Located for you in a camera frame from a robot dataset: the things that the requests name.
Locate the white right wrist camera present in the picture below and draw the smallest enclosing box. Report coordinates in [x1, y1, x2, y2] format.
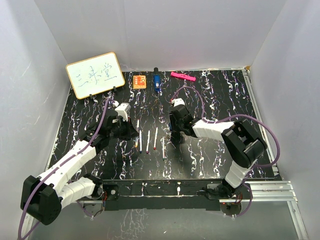
[170, 98, 185, 107]

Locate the white pen with red tip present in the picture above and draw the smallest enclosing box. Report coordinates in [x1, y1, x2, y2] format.
[153, 127, 158, 150]

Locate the small orange notebook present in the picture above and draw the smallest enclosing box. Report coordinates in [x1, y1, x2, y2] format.
[132, 75, 147, 90]

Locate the white pen with purple tip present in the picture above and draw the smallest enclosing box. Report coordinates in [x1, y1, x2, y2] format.
[146, 130, 151, 154]

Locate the blue stapler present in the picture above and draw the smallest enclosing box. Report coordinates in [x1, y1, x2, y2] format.
[153, 67, 161, 92]

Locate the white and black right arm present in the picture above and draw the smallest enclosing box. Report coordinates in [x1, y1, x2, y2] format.
[169, 104, 267, 199]

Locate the pink plastic tool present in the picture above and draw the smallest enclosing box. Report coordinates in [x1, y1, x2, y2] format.
[170, 71, 196, 82]

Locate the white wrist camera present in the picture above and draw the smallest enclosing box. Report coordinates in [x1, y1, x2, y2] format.
[115, 102, 131, 121]
[170, 98, 185, 107]

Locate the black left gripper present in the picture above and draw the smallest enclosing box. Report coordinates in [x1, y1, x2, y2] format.
[108, 116, 139, 142]

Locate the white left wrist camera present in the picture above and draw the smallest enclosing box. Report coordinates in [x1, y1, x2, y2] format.
[115, 102, 131, 121]

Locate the small whiteboard with yellow frame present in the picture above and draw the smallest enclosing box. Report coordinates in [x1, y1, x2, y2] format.
[65, 52, 125, 100]

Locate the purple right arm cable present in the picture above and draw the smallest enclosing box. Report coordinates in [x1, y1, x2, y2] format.
[171, 85, 281, 218]

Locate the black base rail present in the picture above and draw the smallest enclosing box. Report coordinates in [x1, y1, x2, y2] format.
[102, 179, 222, 211]

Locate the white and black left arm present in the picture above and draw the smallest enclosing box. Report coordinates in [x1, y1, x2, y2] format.
[20, 103, 138, 226]

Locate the white pen with green tip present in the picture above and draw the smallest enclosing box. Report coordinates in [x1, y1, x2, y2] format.
[161, 136, 166, 160]

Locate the white pen with blue tip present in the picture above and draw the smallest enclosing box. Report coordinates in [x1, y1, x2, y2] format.
[139, 130, 143, 154]

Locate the aluminium frame rail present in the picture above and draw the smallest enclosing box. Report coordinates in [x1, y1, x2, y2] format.
[242, 68, 309, 240]

